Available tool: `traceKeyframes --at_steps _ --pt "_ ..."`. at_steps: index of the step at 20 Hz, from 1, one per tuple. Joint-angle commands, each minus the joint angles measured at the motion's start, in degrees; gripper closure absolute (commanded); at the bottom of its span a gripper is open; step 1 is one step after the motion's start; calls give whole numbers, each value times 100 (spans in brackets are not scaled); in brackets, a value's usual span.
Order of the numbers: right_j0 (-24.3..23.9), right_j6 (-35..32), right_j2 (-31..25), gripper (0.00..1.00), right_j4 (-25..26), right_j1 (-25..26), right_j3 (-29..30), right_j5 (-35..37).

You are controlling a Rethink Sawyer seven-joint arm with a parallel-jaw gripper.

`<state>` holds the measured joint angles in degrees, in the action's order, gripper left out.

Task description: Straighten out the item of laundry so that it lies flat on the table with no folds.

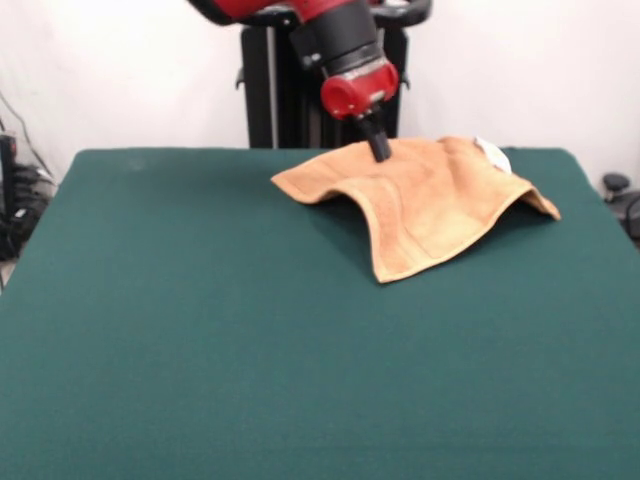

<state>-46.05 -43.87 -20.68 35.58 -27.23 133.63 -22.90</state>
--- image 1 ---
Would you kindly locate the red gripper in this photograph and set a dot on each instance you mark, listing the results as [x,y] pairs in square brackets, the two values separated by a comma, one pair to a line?
[355,95]

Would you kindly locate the orange terry towel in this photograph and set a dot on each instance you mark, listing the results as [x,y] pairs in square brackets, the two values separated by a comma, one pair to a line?
[425,210]

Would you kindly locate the dark green table cloth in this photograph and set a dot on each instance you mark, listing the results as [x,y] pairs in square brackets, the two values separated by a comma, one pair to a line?
[150,350]

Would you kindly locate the black equipment box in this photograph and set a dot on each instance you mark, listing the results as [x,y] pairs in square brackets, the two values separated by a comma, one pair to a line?
[7,165]

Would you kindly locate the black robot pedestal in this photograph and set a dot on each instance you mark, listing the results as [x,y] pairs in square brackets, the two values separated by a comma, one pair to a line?
[270,100]

